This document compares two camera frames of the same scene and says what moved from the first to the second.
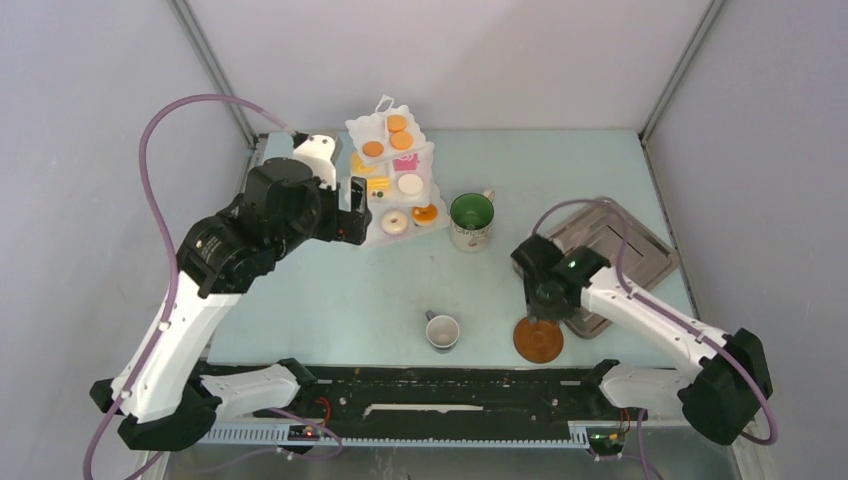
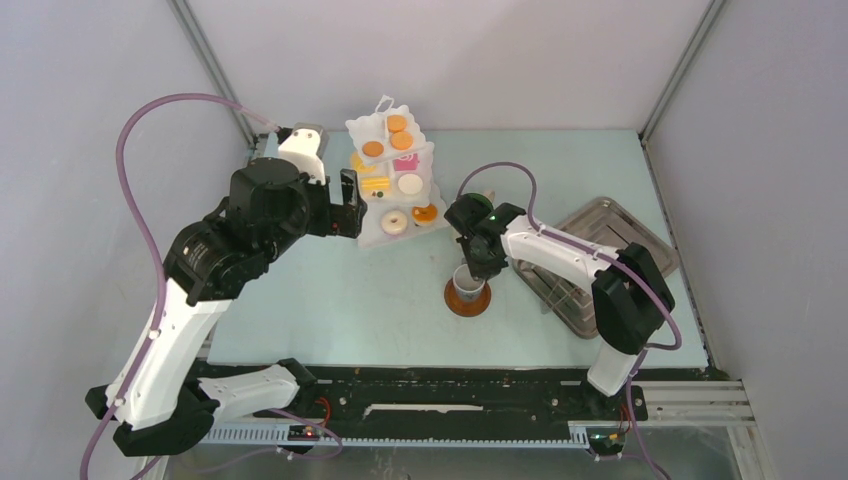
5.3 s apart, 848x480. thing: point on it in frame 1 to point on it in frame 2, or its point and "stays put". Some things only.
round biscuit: [401, 140] stays put
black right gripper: [539, 312] to [479, 271]
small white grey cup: [441, 331] to [466, 287]
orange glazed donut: [423, 215] stays put
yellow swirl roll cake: [359, 168] stays put
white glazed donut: [394, 222] stays put
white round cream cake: [410, 183] stays put
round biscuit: [396, 123] stays put
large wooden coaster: [538, 342] to [467, 309]
